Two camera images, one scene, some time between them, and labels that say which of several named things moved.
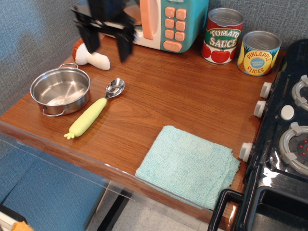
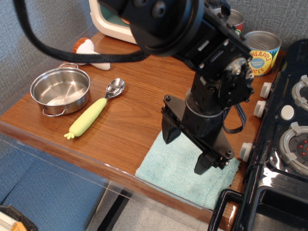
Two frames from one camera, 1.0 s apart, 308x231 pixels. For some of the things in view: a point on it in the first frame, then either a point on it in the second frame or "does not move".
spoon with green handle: x=93 y=111 does not move
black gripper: x=107 y=14 → x=206 y=133
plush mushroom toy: x=81 y=56 does not move
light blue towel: x=189 y=167 does not move
